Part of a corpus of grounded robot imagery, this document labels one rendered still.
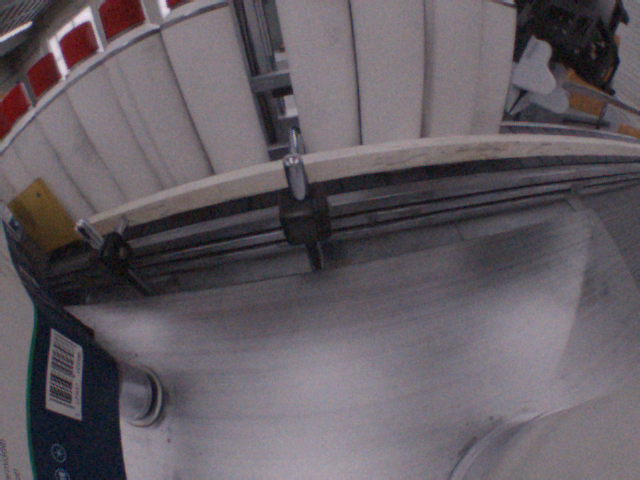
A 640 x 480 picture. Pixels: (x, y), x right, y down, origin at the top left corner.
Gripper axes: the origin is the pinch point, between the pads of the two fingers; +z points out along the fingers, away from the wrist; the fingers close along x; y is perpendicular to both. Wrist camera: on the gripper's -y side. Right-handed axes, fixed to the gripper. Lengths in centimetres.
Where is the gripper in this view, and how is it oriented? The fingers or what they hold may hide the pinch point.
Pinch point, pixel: (509, 99)
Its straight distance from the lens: 31.7
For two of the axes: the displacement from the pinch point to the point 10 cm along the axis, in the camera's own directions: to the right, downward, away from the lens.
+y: 1.3, 7.6, -6.3
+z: -3.8, 6.3, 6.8
